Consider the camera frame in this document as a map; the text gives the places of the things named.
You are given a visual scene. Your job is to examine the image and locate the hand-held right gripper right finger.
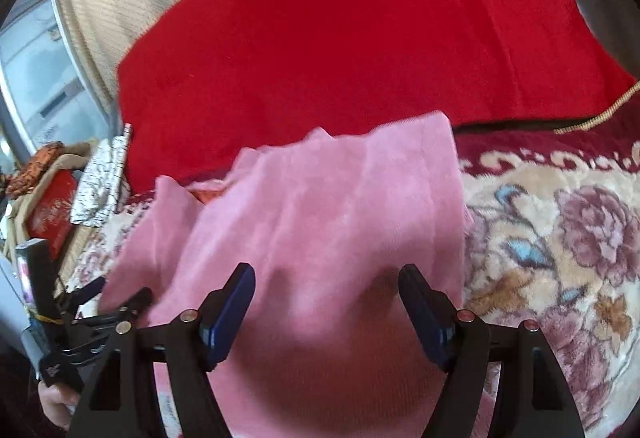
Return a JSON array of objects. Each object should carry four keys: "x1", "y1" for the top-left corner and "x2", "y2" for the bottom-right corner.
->
[{"x1": 397, "y1": 264, "x2": 586, "y2": 438}]

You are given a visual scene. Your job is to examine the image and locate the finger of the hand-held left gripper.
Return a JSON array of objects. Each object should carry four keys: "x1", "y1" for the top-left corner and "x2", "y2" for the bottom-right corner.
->
[
  {"x1": 55, "y1": 277, "x2": 107, "y2": 313},
  {"x1": 67, "y1": 287, "x2": 154, "y2": 334}
]

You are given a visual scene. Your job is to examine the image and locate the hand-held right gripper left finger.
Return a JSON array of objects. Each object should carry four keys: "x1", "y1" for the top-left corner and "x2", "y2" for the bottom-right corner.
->
[{"x1": 65, "y1": 263, "x2": 257, "y2": 438}]

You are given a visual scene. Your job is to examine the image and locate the pink zip jacket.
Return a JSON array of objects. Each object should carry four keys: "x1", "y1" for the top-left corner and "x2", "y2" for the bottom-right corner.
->
[{"x1": 97, "y1": 110, "x2": 501, "y2": 438}]

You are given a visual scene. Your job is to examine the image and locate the person's left hand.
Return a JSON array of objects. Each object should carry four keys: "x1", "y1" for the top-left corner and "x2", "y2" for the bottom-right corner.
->
[{"x1": 39, "y1": 380, "x2": 80, "y2": 431}]

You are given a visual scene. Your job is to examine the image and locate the red gift box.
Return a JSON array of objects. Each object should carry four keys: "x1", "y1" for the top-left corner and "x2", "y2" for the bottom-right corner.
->
[{"x1": 25, "y1": 168, "x2": 81, "y2": 259}]

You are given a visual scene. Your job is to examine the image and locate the white crackle-patterned cloth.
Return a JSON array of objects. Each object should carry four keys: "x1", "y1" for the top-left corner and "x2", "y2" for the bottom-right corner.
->
[{"x1": 70, "y1": 123, "x2": 135, "y2": 229}]

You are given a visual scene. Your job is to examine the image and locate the orange patterned cloth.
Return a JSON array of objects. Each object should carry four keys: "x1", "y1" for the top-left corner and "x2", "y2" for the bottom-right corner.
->
[{"x1": 6, "y1": 143, "x2": 68, "y2": 196}]

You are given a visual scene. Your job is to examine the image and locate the beige coat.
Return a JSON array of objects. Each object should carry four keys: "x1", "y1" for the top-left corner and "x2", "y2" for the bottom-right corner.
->
[{"x1": 2, "y1": 142, "x2": 98, "y2": 263}]

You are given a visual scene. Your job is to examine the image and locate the floral plush blanket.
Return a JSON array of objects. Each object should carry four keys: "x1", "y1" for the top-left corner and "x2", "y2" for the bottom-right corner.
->
[{"x1": 65, "y1": 80, "x2": 640, "y2": 438}]

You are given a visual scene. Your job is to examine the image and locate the red blanket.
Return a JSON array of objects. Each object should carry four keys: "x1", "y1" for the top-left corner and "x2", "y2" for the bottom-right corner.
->
[{"x1": 116, "y1": 0, "x2": 638, "y2": 183}]

